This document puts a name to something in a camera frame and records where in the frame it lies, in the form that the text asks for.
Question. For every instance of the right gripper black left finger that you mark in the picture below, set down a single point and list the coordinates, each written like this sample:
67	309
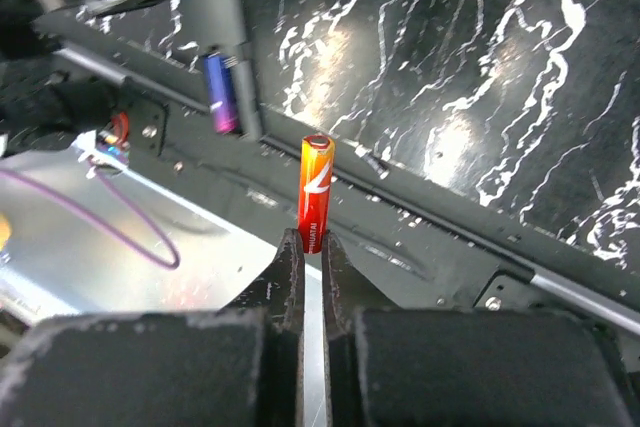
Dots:
242	365

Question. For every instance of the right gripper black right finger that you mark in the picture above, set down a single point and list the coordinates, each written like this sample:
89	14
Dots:
389	366

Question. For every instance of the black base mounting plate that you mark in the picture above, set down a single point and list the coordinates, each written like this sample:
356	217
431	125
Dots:
420	243

